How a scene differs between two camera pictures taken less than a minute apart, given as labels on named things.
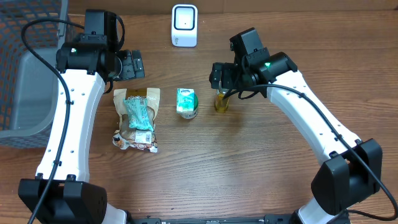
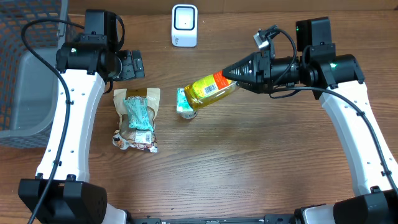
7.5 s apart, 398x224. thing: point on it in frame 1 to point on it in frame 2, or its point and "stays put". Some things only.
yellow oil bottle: x=221 y=104 to x=206 y=89
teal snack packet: x=138 y=117 stays put
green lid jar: x=190 y=114 stays put
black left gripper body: x=130 y=68 stays put
